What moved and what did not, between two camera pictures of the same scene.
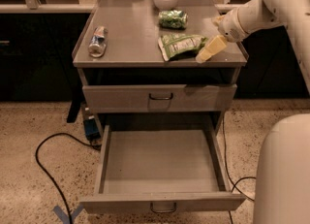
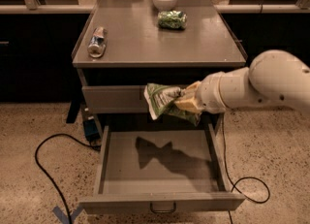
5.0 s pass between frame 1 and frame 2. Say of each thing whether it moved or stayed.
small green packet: stayed
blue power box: stayed
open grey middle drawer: stayed
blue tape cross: stayed
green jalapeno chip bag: moved
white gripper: moved
